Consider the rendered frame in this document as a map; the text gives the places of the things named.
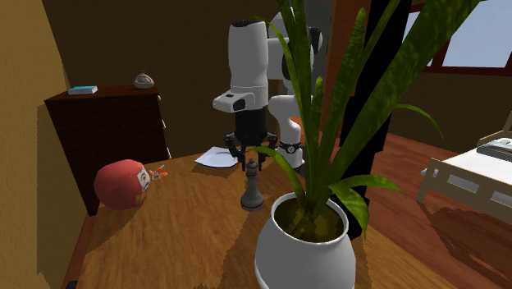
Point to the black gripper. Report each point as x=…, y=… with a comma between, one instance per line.
x=250, y=124

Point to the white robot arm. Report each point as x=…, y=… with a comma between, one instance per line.
x=248, y=60

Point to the white plate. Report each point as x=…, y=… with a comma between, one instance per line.
x=216, y=157

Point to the black chess piece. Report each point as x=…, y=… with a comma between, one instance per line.
x=252, y=192

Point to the small orange and white object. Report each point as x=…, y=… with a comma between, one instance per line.
x=158, y=173

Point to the wooden table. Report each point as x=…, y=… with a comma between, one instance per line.
x=180, y=228

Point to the grey round vase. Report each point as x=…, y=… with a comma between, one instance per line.
x=143, y=81

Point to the green plant in white pot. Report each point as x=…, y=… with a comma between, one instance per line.
x=304, y=260

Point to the red round daruma doll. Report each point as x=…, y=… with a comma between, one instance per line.
x=118, y=186

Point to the dark wooden chest of drawers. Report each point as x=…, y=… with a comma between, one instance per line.
x=108, y=132

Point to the light blue book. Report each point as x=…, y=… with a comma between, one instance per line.
x=82, y=90

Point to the white bed with pale frame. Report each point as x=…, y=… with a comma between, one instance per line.
x=468, y=168

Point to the window with red-brown frame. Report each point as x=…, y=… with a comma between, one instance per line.
x=480, y=36

